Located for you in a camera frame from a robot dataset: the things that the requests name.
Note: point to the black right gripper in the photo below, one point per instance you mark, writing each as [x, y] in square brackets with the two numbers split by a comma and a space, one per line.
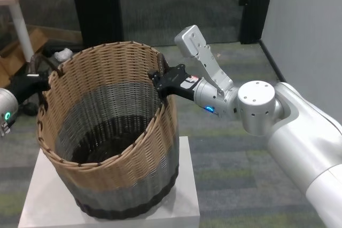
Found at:
[176, 81]

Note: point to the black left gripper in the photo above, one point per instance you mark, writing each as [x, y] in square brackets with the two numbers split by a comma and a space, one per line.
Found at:
[24, 85]

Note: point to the tan grey woven laundry basket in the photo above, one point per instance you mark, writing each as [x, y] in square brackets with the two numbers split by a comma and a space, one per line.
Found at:
[107, 65]

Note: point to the black caster wheel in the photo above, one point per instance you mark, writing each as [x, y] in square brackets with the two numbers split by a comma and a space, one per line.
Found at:
[30, 109]

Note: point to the white crumpled bag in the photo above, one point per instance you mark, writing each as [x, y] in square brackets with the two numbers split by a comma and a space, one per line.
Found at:
[63, 54]

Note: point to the brown cardboard box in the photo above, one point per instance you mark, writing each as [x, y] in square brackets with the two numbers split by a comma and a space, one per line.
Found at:
[40, 35]

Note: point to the wooden desk with white leg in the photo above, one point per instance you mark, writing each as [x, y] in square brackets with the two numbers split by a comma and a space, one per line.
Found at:
[21, 30]

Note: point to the wide black pillar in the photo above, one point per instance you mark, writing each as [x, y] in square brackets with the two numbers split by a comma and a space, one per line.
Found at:
[96, 6]

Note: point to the black door hinge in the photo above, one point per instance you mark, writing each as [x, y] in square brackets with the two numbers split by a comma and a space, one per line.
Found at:
[244, 0]

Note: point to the black wall baseboard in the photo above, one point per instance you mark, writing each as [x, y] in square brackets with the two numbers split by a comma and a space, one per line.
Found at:
[272, 61]

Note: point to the black door frame post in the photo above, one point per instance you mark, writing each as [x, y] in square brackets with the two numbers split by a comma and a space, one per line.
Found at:
[259, 19]

